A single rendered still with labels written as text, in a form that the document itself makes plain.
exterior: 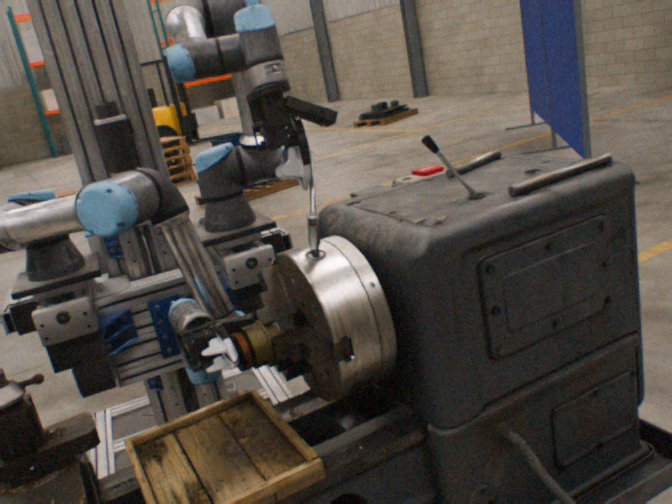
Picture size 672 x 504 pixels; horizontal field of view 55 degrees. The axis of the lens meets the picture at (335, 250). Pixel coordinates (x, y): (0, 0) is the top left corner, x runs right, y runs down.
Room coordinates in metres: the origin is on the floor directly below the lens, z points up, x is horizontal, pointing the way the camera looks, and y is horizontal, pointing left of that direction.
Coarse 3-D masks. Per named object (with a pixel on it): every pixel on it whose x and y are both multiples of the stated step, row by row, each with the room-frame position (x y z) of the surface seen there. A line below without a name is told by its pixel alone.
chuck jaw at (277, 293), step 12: (276, 264) 1.26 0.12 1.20; (264, 276) 1.23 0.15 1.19; (276, 276) 1.23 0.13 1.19; (264, 288) 1.24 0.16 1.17; (276, 288) 1.22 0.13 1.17; (288, 288) 1.23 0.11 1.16; (264, 300) 1.20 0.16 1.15; (276, 300) 1.21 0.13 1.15; (288, 300) 1.21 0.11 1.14; (264, 312) 1.19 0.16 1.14; (276, 312) 1.19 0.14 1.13; (288, 312) 1.20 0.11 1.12; (264, 324) 1.18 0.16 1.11
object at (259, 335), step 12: (252, 324) 1.17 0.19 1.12; (240, 336) 1.14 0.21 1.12; (252, 336) 1.14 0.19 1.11; (264, 336) 1.14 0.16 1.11; (240, 348) 1.12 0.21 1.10; (252, 348) 1.13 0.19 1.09; (264, 348) 1.13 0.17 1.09; (240, 360) 1.12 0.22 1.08; (252, 360) 1.12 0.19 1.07; (264, 360) 1.13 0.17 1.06
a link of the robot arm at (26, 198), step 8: (24, 192) 1.75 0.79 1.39; (32, 192) 1.68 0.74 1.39; (40, 192) 1.69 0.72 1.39; (48, 192) 1.71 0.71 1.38; (8, 200) 1.69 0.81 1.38; (16, 200) 1.67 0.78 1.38; (24, 200) 1.67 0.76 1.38; (32, 200) 1.68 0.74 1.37; (40, 200) 1.69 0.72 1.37; (48, 200) 1.70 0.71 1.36; (40, 240) 1.67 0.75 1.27
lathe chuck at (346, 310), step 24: (288, 264) 1.20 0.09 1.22; (312, 264) 1.15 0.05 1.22; (336, 264) 1.16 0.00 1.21; (312, 288) 1.11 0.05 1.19; (336, 288) 1.11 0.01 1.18; (360, 288) 1.12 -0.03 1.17; (312, 312) 1.13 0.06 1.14; (336, 312) 1.08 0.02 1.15; (360, 312) 1.10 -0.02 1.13; (336, 336) 1.07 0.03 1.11; (360, 336) 1.08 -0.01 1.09; (360, 360) 1.08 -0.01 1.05; (312, 384) 1.21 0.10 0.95; (336, 384) 1.09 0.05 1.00; (360, 384) 1.11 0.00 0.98
